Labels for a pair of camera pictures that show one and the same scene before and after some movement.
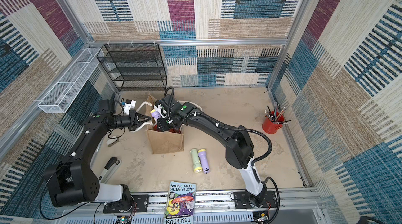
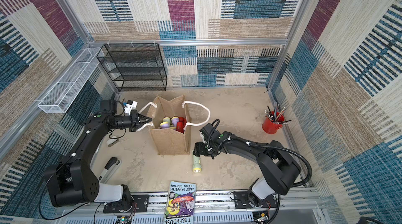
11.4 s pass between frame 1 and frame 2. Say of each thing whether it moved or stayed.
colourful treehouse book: stayed
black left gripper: stayed
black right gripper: moved
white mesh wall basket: stayed
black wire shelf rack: stayed
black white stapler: stayed
